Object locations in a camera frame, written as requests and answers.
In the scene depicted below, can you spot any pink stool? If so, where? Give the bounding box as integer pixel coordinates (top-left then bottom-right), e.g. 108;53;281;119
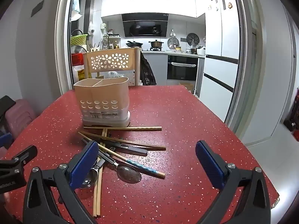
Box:
5;99;36;141

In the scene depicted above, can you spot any blue patterned chopstick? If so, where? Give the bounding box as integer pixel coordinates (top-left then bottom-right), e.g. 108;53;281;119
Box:
78;132;165;178

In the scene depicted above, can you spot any light blue hanging cloth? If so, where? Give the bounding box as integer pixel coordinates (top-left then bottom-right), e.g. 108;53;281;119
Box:
72;0;83;21

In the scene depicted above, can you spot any dark patterned jacket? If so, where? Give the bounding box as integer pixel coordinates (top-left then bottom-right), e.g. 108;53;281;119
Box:
140;52;157;86

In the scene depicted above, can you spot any black built-in oven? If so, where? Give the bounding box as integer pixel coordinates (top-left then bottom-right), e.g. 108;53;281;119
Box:
167;55;198;81

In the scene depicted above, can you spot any black range hood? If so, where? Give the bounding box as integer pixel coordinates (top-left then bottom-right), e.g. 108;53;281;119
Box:
121;13;169;38

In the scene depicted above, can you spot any beige flower-cutout chair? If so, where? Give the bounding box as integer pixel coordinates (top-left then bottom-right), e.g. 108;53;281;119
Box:
83;47;142;86

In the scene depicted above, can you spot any dark wall panel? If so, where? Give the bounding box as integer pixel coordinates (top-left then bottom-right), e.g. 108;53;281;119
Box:
31;1;45;17

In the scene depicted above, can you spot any green plastic basket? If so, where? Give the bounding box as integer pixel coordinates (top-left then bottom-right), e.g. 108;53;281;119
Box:
71;34;88;46

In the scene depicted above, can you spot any spice rack with bottles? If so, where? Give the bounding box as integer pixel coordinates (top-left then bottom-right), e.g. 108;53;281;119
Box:
102;34;121;50

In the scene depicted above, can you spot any black-handled metal spoon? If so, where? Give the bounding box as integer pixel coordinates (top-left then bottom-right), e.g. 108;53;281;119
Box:
81;138;142;184
78;147;114;189

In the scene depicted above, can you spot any white refrigerator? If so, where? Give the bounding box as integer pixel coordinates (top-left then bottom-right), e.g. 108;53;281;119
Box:
200;0;241;122

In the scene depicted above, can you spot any beige perforated utensil holder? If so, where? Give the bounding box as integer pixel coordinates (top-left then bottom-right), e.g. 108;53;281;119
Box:
74;77;131;126

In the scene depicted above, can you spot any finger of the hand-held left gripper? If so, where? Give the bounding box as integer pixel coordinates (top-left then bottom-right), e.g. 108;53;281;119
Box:
0;145;38;176
0;133;13;149

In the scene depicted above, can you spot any black utensil handle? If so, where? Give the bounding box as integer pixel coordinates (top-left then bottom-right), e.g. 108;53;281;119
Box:
105;143;148;155

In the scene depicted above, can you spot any round tan wooden chopstick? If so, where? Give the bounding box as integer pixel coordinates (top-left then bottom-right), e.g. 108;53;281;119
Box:
84;126;162;131

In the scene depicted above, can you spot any round metal steamer rack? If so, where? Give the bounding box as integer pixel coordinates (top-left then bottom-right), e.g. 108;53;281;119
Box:
186;33;200;46

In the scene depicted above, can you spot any red and black object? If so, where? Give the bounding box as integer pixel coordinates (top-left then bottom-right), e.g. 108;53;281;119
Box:
283;93;299;142

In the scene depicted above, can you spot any red plastic basket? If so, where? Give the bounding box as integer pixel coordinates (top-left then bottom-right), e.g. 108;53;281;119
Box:
71;53;84;66

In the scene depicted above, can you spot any dark brown chopstick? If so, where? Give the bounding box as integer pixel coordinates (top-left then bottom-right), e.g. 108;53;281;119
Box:
84;131;166;150

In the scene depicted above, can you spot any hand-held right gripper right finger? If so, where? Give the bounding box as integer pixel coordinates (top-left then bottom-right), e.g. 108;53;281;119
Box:
195;141;271;224

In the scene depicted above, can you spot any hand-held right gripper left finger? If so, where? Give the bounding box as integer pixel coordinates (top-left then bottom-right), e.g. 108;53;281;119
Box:
23;141;100;224

